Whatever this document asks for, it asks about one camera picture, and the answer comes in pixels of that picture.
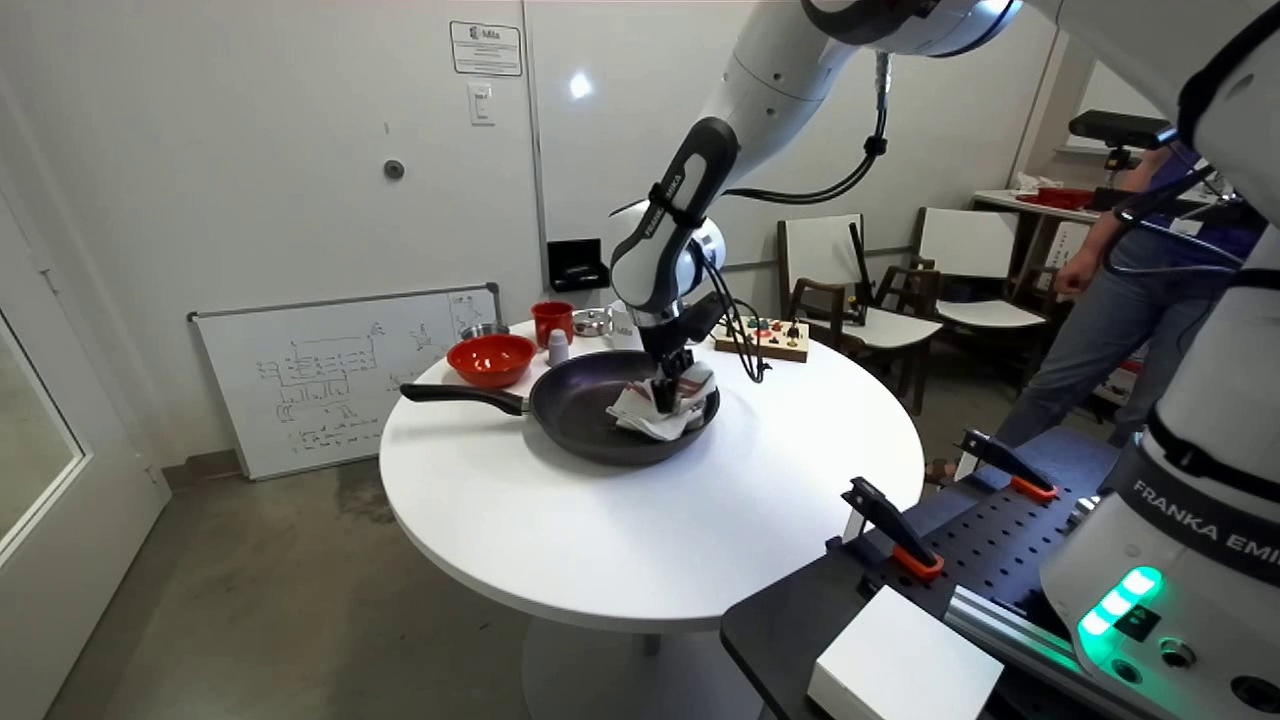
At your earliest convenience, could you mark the white background desk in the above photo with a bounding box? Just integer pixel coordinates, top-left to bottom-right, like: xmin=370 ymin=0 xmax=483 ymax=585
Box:
xmin=971 ymin=184 xmax=1115 ymax=271

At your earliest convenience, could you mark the white red-striped dish cloth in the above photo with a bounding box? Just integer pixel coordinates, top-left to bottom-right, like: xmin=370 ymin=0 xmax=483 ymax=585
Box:
xmin=603 ymin=366 xmax=723 ymax=450

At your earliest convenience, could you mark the small paper wall label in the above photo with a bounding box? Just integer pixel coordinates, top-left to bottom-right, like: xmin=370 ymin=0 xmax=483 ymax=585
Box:
xmin=463 ymin=79 xmax=498 ymax=132

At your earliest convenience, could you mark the bare person forearm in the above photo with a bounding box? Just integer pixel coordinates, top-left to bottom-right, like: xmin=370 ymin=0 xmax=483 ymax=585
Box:
xmin=1069 ymin=197 xmax=1151 ymax=287

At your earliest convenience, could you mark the leaning whiteboard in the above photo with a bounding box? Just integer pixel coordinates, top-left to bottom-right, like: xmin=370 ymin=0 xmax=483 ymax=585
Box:
xmin=186 ymin=280 xmax=509 ymax=484

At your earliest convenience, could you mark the bystander hand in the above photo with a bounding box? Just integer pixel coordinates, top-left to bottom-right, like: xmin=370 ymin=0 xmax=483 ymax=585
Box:
xmin=1051 ymin=259 xmax=1095 ymax=306

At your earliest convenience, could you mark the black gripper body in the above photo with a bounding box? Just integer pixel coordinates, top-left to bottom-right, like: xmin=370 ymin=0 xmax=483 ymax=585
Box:
xmin=638 ymin=291 xmax=732 ymax=368

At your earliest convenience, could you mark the person in blue shirt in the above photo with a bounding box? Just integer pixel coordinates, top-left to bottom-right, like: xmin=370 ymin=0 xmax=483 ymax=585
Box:
xmin=991 ymin=132 xmax=1270 ymax=466

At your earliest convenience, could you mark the orange-handled black bar clamp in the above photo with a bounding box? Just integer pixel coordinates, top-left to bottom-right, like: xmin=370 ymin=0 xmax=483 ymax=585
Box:
xmin=840 ymin=474 xmax=951 ymax=589
xmin=959 ymin=429 xmax=1069 ymax=507

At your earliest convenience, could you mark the wooden busy board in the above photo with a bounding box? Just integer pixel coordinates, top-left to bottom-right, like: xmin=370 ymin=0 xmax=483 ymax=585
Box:
xmin=713 ymin=313 xmax=811 ymax=368

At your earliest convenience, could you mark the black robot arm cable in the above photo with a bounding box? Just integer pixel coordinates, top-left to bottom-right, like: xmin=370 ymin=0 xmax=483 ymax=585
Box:
xmin=705 ymin=49 xmax=894 ymax=390

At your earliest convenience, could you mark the red mug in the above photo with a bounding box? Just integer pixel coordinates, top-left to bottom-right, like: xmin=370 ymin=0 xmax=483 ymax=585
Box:
xmin=527 ymin=300 xmax=578 ymax=352

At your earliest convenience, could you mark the black frying pan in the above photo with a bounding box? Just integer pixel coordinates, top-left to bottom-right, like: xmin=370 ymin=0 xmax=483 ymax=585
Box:
xmin=394 ymin=347 xmax=729 ymax=474

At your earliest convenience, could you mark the framed wall sign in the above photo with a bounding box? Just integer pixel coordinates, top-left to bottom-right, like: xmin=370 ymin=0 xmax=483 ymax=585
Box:
xmin=445 ymin=18 xmax=527 ymax=79

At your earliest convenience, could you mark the white chair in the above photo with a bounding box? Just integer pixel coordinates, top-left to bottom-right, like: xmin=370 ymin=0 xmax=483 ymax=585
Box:
xmin=917 ymin=204 xmax=1051 ymax=337
xmin=775 ymin=211 xmax=945 ymax=391

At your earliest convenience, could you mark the white cardboard box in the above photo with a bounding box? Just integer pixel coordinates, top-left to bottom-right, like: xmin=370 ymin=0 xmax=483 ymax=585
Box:
xmin=806 ymin=585 xmax=1009 ymax=720

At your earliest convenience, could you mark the red bowl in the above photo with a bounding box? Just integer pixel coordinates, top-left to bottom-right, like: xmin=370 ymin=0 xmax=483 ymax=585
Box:
xmin=445 ymin=332 xmax=539 ymax=391

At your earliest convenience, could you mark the silver aluminium rail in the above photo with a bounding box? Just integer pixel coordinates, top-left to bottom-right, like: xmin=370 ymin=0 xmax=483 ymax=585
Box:
xmin=945 ymin=581 xmax=1135 ymax=720

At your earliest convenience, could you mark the black robot cart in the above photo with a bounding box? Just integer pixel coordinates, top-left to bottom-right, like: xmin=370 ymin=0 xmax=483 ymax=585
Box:
xmin=714 ymin=424 xmax=1280 ymax=720

